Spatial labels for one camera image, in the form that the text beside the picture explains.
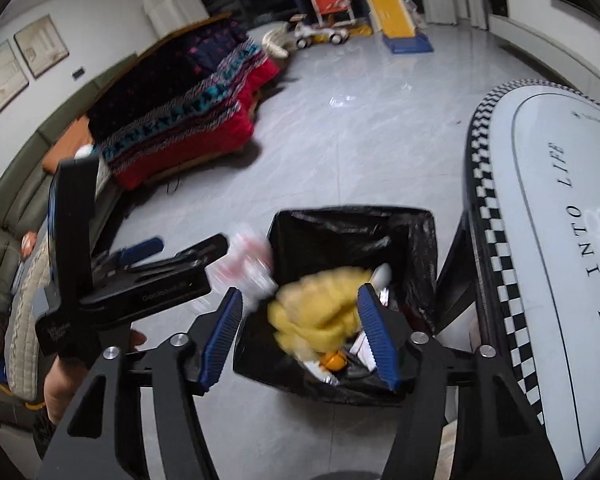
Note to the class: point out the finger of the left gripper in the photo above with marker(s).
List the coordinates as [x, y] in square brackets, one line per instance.
[136, 292]
[128, 256]

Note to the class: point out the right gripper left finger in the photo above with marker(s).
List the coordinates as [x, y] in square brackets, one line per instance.
[101, 434]

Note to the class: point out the clear bag pink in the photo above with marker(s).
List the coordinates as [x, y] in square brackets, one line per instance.
[247, 266]

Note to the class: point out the yellow sponge flower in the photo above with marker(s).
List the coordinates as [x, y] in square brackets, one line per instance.
[319, 313]

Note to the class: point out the white snack wrapper packet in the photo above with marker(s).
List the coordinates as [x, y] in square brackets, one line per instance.
[321, 373]

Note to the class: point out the clear wrap bundle white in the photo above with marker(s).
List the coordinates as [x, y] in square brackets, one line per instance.
[380, 280]

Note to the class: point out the black lined trash bin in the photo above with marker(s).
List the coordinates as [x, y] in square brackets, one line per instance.
[307, 241]

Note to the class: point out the person's left hand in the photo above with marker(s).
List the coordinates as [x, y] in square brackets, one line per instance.
[61, 383]

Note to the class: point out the green sofa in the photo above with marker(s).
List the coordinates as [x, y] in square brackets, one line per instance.
[24, 187]

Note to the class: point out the red patterned quilt pile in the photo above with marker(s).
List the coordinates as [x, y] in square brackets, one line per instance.
[188, 97]

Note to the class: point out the white woven basket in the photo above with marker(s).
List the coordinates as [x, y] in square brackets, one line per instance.
[274, 43]

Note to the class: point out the white toy car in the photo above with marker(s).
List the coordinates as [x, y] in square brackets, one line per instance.
[307, 35]

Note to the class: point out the yellow toy slide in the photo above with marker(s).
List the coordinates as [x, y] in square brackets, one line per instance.
[395, 21]

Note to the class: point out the framed wall picture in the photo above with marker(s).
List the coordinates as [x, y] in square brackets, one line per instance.
[41, 46]

